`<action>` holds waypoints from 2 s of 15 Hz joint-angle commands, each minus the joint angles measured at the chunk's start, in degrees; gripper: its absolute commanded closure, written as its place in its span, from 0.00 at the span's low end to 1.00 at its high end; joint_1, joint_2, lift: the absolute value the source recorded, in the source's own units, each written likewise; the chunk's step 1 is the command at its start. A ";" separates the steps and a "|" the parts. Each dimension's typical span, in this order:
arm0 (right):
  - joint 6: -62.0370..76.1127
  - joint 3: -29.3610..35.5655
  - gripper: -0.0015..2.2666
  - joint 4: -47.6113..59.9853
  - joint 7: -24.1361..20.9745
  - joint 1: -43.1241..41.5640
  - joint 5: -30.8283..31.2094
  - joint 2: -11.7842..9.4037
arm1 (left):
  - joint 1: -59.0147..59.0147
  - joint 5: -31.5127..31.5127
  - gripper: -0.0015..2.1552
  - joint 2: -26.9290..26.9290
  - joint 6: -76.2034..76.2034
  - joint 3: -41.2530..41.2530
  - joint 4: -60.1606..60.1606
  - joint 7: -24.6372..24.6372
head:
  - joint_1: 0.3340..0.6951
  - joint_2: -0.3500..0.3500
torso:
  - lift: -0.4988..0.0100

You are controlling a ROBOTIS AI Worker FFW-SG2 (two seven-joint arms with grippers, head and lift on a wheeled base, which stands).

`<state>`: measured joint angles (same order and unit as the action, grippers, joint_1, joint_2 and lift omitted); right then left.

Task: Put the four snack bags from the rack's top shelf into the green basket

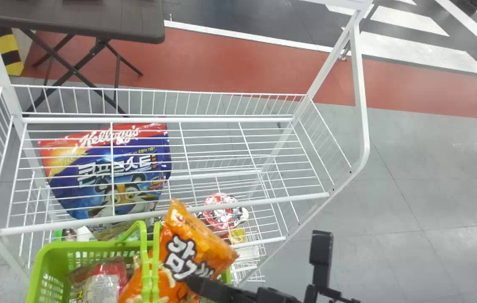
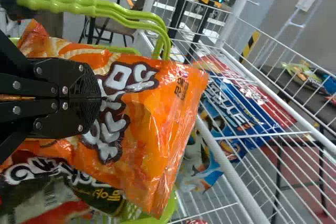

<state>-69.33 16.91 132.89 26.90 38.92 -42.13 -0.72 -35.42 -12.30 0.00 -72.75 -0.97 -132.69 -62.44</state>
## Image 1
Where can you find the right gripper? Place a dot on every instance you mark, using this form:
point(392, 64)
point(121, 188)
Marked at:
point(276, 296)

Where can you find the orange snack packet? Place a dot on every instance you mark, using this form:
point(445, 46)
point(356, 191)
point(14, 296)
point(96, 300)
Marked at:
point(187, 244)

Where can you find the yellow can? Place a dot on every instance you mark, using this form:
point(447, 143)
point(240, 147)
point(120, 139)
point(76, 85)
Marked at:
point(237, 235)

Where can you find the red noodle cup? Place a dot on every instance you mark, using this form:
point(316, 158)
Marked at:
point(221, 214)

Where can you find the red snack packet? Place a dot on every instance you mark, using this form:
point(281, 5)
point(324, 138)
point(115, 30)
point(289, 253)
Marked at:
point(112, 271)

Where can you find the white bottle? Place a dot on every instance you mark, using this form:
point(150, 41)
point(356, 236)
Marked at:
point(83, 234)

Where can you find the green basket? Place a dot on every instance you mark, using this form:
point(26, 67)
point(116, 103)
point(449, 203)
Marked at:
point(53, 261)

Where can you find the green bottle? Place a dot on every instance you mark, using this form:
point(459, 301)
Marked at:
point(57, 235)

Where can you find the blue cereal bag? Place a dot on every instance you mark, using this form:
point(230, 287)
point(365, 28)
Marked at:
point(95, 168)

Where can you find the dark side table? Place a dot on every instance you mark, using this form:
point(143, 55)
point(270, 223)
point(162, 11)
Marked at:
point(74, 19)

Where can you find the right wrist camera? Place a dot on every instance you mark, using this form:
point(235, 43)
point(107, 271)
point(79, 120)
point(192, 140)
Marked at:
point(321, 252)

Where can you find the yellow black striped post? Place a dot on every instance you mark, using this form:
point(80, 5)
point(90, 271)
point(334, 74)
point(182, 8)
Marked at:
point(9, 50)

